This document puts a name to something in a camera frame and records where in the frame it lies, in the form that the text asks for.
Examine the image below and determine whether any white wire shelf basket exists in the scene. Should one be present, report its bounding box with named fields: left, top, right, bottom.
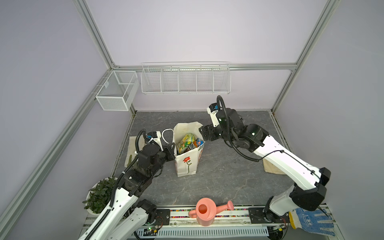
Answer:
left=141, top=62, right=232, bottom=95

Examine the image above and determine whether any pink watering can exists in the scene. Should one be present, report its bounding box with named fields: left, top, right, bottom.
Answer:
left=188, top=198, right=235, bottom=227

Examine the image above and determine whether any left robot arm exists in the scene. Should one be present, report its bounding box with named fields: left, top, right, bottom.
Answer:
left=80, top=129, right=176, bottom=240

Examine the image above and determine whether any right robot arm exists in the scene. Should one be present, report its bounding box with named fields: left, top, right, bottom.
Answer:
left=199, top=104, right=331, bottom=223

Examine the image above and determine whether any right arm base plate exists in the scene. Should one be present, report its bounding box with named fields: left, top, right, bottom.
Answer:
left=248, top=207, right=290, bottom=224

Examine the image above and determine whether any white vented rail cover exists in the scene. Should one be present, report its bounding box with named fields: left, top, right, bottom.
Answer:
left=136, top=226, right=270, bottom=240

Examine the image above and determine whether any brown M&M's packet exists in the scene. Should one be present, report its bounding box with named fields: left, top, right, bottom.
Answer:
left=186, top=142, right=197, bottom=152

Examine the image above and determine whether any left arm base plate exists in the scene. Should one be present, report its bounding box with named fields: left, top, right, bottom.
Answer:
left=146, top=209, right=171, bottom=226

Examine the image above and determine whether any green Fox's candy bag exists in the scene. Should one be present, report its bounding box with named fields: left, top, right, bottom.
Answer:
left=177, top=133, right=196, bottom=155

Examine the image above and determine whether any small potted plant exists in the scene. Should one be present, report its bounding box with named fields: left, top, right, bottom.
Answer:
left=83, top=177, right=117, bottom=216

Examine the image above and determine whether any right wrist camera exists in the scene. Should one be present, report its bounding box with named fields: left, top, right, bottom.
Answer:
left=207, top=103, right=220, bottom=128

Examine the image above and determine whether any white mesh box basket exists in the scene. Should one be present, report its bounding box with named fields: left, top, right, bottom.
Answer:
left=96, top=71, right=140, bottom=112

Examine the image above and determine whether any beige work glove right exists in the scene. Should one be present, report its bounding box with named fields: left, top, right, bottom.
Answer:
left=263, top=159, right=285, bottom=175

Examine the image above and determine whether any white blue dotted glove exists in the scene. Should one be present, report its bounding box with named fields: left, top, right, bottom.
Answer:
left=289, top=208, right=336, bottom=237

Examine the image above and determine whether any blue M&M's packet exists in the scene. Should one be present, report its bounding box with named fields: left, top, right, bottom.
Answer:
left=194, top=138, right=204, bottom=148

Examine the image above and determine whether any white paper gift bag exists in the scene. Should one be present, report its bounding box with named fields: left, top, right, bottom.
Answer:
left=170, top=122, right=205, bottom=177

